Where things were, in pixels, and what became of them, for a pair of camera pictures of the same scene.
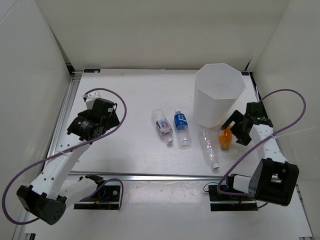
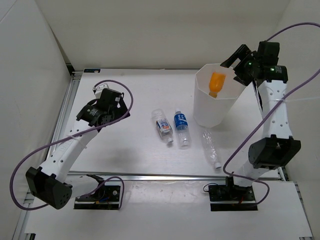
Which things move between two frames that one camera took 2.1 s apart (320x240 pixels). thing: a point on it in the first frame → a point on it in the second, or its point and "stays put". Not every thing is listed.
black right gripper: (243, 139) → (242, 78)
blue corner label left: (96, 71) stays put
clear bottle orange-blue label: (163, 123) stays put
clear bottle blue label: (184, 135) stays put
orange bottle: (226, 139) → (216, 83)
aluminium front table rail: (152, 176) stays put
